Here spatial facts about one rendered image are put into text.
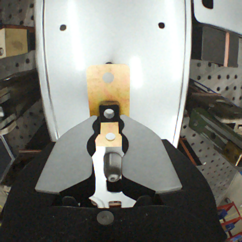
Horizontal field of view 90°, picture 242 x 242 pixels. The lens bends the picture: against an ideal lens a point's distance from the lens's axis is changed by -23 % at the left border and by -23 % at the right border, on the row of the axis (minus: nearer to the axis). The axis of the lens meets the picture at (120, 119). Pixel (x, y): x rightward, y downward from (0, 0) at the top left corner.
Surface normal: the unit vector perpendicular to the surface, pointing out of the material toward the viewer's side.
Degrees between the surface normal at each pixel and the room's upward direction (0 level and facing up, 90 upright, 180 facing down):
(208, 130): 78
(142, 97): 0
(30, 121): 0
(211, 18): 0
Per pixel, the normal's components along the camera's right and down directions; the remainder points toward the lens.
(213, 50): 0.04, 0.45
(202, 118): -0.97, 0.12
